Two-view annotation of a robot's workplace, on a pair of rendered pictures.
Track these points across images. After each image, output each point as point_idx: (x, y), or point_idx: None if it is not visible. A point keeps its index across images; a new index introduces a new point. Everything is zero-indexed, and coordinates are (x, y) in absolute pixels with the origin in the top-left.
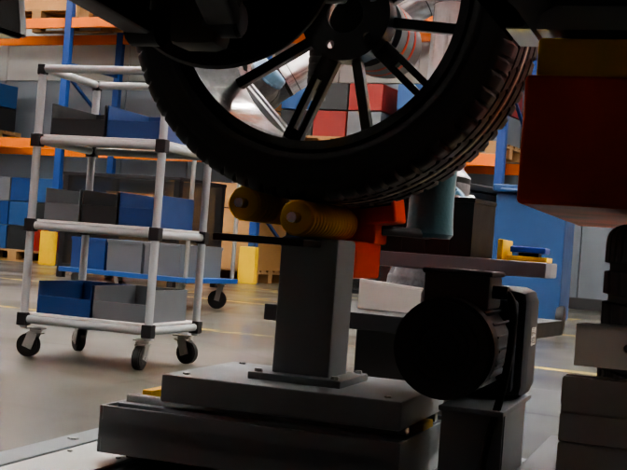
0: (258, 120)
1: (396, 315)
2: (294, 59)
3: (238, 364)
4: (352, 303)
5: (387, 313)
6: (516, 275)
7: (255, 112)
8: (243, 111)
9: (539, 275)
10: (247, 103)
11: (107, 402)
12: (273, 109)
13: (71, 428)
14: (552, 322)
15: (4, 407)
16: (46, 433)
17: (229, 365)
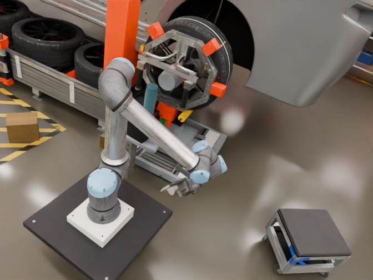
0: (195, 95)
1: (127, 186)
2: None
3: (184, 143)
4: (124, 253)
5: (128, 193)
6: None
7: (197, 96)
8: (199, 93)
9: None
10: (199, 95)
11: (219, 274)
12: (193, 101)
13: (220, 218)
14: (40, 209)
15: (248, 249)
16: (225, 210)
17: (185, 141)
